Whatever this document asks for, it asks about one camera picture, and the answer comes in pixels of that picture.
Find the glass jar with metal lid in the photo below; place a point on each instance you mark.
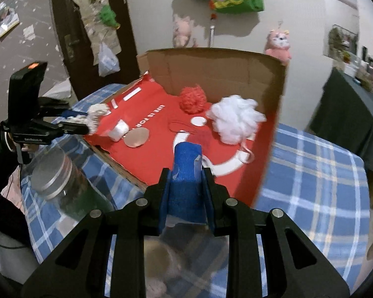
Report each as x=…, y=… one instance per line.
x=56, y=180

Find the row of cosmetic bottles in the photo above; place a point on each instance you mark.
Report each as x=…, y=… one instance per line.
x=372, y=74

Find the white mesh bath pouf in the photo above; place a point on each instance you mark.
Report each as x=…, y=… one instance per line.
x=236, y=118

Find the white knitted scrunchie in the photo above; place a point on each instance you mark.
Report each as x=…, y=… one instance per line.
x=94, y=116

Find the green plush toy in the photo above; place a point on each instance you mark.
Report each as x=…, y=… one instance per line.
x=108, y=17

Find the beige round puff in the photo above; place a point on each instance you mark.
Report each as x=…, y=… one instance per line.
x=137, y=138

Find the clear plastic bag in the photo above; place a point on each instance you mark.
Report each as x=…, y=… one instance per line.
x=107, y=60

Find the wall mirror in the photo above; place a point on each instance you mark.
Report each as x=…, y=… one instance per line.
x=341, y=12

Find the pink cat plush toy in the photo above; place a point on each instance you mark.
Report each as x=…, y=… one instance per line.
x=279, y=45

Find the blue cloth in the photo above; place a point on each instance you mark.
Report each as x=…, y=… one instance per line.
x=186, y=186

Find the beige hanging organiser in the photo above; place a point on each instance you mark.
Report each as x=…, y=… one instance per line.
x=93, y=21

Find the open book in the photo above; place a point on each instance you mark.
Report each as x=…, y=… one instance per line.
x=6, y=20

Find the red yarn pom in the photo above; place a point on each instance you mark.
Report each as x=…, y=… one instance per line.
x=191, y=99

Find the cardboard box with red lining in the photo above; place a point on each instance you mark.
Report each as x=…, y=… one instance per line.
x=205, y=68

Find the white ribbon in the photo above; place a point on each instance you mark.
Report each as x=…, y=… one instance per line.
x=248, y=158

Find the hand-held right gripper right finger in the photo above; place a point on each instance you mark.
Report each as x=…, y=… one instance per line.
x=208, y=205

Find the dark wooden door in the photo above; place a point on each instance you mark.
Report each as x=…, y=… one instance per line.
x=130, y=21

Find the white paper bag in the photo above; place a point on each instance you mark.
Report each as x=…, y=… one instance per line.
x=59, y=90

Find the person's left forearm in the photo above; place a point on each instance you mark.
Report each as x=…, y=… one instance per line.
x=0, y=161

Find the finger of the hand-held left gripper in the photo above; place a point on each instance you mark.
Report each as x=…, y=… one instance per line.
x=76, y=112
x=73, y=128

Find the beige fluffy item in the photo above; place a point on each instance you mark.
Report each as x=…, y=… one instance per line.
x=164, y=264

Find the white round pad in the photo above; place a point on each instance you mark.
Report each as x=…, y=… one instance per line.
x=198, y=120

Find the desk with dark cloth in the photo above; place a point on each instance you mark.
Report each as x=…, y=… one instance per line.
x=348, y=111

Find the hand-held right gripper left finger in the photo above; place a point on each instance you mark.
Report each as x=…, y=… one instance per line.
x=163, y=205

